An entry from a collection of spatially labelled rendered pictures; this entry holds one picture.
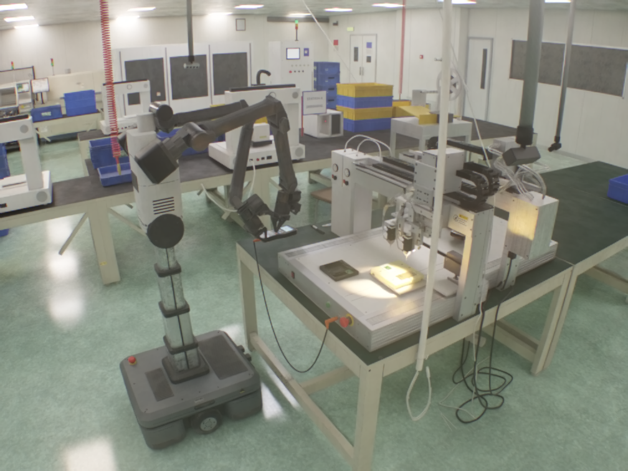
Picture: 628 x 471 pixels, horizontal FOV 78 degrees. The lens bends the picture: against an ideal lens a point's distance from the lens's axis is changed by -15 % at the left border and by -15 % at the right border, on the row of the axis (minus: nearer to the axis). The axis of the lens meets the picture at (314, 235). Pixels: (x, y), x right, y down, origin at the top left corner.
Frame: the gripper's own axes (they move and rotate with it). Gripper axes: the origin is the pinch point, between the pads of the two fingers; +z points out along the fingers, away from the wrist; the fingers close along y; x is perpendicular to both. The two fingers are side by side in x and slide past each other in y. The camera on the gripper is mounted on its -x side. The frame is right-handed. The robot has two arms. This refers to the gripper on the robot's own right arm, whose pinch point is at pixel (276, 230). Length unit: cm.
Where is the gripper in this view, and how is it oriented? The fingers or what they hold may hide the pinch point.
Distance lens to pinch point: 221.3
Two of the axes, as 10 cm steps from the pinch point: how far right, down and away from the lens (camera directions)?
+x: -7.7, 0.0, -6.4
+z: -2.1, 9.5, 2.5
